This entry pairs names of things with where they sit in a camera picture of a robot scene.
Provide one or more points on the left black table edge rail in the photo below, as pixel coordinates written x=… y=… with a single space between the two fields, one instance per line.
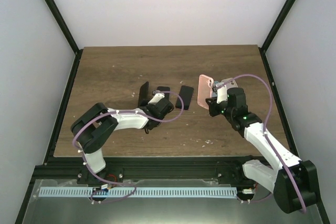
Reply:
x=62 y=110

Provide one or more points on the black frame post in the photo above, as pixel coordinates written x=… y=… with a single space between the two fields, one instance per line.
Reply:
x=62 y=25
x=277 y=24

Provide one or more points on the pink phone case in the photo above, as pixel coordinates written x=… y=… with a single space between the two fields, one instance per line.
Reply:
x=204 y=91

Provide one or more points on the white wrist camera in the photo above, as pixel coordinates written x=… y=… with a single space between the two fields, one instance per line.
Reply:
x=157 y=96
x=219 y=92

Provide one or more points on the light blue slotted cable duct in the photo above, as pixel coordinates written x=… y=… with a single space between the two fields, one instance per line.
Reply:
x=140 y=192

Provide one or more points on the right black frame post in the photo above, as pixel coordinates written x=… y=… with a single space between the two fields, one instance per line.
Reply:
x=277 y=24

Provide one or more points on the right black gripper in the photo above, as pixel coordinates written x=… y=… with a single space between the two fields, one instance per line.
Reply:
x=211 y=102

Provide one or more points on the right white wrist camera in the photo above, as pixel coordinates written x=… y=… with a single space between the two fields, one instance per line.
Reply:
x=219 y=92

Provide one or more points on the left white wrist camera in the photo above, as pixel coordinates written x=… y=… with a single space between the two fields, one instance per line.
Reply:
x=157 y=96

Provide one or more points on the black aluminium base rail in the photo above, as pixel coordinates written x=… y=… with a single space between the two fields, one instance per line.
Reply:
x=228 y=169

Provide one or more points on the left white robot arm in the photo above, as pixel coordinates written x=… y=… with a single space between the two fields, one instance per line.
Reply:
x=94 y=127

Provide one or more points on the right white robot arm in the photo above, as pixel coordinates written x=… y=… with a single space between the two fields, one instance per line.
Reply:
x=293 y=182

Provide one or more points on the left black frame post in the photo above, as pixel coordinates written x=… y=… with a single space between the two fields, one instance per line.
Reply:
x=62 y=25

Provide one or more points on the beige phone case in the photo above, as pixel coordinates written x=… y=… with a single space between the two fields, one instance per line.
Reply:
x=230 y=83

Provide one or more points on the phone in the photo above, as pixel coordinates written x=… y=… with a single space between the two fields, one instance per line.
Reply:
x=143 y=94
x=164 y=89
x=186 y=93

